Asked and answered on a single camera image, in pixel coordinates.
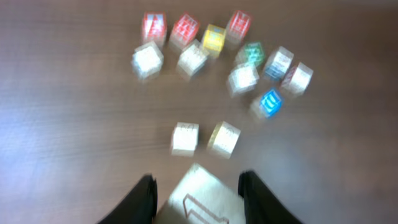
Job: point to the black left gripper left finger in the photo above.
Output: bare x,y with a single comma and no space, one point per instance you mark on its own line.
139,206

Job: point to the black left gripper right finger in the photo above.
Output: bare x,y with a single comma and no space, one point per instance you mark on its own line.
261,206

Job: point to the wooden block number one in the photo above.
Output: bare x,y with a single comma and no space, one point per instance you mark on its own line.
200,198

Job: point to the wooden block yellow side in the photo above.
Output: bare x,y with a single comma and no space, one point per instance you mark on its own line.
223,139

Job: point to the white block red side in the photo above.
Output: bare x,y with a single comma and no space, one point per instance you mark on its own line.
243,78

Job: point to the plain wooden block left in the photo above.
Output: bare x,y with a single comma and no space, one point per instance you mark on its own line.
184,139

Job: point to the plain wooden block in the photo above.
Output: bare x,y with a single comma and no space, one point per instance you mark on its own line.
297,79
184,139

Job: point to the blue letter D block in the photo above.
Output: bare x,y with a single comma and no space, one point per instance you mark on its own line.
267,105

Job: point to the plain wooden block right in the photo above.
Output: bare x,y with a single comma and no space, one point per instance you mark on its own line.
297,79

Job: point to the white block blue picture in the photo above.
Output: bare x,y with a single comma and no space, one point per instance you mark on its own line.
278,63

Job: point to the white block blue side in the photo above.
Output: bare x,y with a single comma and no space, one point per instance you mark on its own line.
147,61

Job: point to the green letter block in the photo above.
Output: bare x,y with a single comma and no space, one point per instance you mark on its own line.
252,52

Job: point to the white block centre row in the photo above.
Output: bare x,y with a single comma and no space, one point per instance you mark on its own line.
192,59

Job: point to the yellow top block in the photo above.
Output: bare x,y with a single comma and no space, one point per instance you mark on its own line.
213,40

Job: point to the red letter A block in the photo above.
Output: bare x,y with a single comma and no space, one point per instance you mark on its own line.
154,28

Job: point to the red letter M block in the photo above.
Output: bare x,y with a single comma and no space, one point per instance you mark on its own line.
237,27

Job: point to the red letter W block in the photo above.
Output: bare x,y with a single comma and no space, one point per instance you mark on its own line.
184,31

